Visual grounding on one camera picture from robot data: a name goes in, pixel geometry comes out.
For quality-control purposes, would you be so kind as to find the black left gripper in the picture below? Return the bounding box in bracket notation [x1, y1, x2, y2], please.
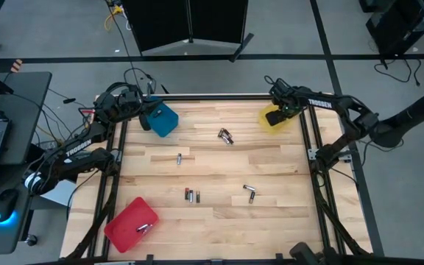
[123, 91, 164, 119]

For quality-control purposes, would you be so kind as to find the blue plastic bin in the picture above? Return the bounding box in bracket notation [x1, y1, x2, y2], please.
[144, 96, 180, 138]

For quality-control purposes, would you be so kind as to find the yellow plastic bin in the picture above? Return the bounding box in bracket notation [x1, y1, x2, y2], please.
[258, 103, 297, 135]

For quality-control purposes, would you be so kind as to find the black folding partition screen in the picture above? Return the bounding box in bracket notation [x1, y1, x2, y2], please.
[121, 0, 255, 63]

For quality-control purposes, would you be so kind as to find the red plastic bin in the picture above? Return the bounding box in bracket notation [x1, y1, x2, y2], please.
[103, 196, 160, 254]

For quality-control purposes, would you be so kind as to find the white sheet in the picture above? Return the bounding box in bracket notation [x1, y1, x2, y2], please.
[40, 176, 77, 208]

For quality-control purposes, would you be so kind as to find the black desk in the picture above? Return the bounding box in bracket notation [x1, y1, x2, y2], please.
[0, 71, 54, 256]

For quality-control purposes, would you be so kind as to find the thick black pole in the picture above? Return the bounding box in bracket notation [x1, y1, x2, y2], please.
[370, 79, 424, 149]

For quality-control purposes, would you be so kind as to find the black equipment case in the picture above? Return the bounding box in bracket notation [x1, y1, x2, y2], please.
[358, 0, 424, 56]

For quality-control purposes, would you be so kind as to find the orange black striped tag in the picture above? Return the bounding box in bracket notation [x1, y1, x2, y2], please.
[10, 57, 24, 74]

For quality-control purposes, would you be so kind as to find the black rounded object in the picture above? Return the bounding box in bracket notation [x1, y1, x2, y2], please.
[289, 241, 345, 265]

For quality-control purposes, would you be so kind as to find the black computer mouse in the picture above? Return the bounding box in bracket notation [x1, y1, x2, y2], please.
[0, 188, 21, 224]

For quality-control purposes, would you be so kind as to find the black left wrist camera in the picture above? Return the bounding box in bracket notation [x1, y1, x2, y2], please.
[138, 111, 153, 133]

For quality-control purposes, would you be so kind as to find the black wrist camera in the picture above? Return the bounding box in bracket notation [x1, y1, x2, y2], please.
[264, 109, 287, 127]
[138, 111, 153, 133]

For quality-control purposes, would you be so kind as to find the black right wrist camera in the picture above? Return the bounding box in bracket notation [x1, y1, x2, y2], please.
[264, 109, 287, 127]

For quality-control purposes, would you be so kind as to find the black table frame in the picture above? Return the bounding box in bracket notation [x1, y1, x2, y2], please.
[64, 93, 386, 265]

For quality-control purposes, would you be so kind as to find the black floor cable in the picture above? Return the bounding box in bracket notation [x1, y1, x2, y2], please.
[373, 57, 423, 88]

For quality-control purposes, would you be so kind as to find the yellow cable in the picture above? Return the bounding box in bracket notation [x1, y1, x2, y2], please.
[103, 4, 125, 32]

